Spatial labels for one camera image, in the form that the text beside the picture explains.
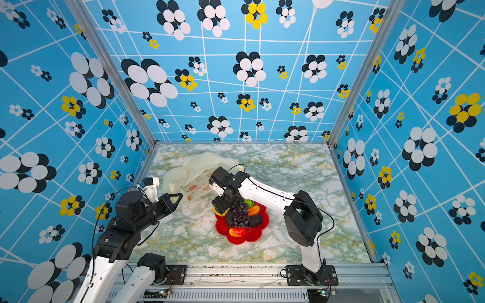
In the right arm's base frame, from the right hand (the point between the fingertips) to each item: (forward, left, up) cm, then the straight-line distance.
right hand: (223, 205), depth 84 cm
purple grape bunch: (-4, -8, -1) cm, 9 cm away
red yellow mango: (-10, -6, -4) cm, 13 cm away
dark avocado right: (-6, -14, -3) cm, 16 cm away
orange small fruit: (0, -13, -5) cm, 14 cm away
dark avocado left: (-5, -3, -4) cm, 7 cm away
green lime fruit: (+2, -12, -2) cm, 12 cm away
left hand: (-4, +13, +16) cm, 21 cm away
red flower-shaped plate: (-11, -13, -7) cm, 18 cm away
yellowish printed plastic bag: (+8, +14, +9) cm, 19 cm away
